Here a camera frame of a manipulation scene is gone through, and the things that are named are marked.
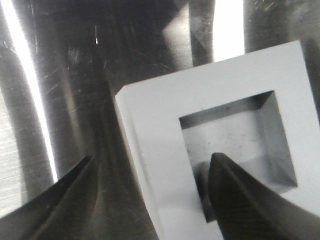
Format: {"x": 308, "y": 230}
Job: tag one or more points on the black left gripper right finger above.
{"x": 246, "y": 209}

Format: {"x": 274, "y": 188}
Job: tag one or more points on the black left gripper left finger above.
{"x": 62, "y": 212}

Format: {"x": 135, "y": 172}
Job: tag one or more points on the gray square hollow base block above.
{"x": 258, "y": 109}

